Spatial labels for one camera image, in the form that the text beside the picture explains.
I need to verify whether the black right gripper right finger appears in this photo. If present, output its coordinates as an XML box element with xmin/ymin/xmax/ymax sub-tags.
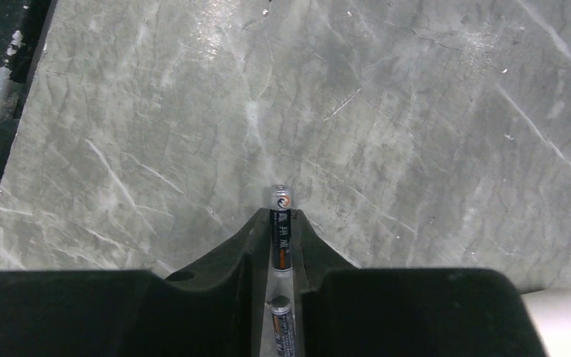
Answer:
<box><xmin>292</xmin><ymin>210</ymin><xmax>545</xmax><ymax>356</ymax></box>

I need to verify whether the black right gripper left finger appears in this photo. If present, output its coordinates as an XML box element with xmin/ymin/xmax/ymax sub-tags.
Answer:
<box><xmin>0</xmin><ymin>209</ymin><xmax>270</xmax><ymax>356</ymax></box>

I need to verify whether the black AAA battery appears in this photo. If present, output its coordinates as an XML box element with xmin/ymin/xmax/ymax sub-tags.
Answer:
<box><xmin>269</xmin><ymin>184</ymin><xmax>293</xmax><ymax>272</ymax></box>
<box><xmin>270</xmin><ymin>295</ymin><xmax>296</xmax><ymax>357</ymax></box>

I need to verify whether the white remote control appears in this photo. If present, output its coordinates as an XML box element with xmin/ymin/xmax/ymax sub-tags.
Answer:
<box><xmin>521</xmin><ymin>289</ymin><xmax>571</xmax><ymax>357</ymax></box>

